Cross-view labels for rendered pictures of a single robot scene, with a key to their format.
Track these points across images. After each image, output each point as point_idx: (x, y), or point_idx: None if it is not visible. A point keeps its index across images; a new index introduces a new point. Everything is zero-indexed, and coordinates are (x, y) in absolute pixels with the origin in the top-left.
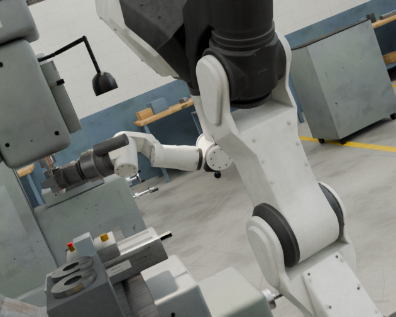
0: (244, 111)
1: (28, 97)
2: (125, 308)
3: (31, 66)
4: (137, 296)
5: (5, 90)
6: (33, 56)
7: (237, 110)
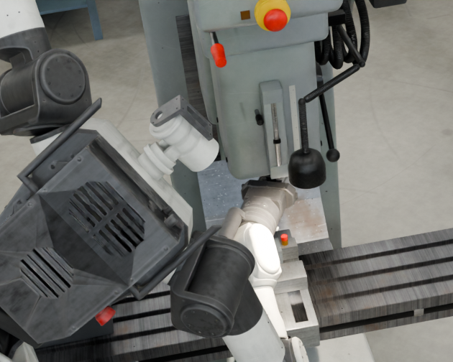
0: (16, 360)
1: (218, 106)
2: (160, 325)
3: (217, 85)
4: (178, 333)
5: (213, 80)
6: (222, 77)
7: (24, 352)
